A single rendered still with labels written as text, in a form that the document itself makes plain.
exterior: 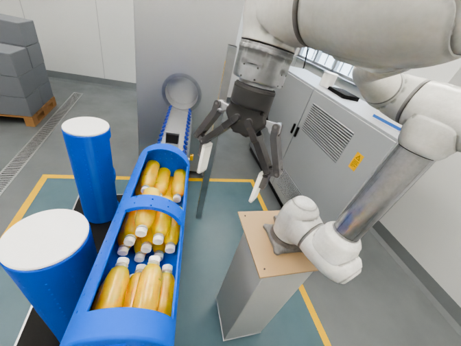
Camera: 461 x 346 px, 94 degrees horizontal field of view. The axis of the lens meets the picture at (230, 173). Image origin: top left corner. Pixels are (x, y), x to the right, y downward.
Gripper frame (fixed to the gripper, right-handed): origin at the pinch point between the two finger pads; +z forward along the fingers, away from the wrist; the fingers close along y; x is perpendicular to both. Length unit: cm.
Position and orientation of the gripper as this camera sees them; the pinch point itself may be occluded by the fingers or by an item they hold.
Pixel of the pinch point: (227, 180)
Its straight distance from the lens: 47.0
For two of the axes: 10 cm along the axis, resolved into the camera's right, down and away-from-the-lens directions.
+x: 4.9, -3.1, 8.2
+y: 8.3, 4.4, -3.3
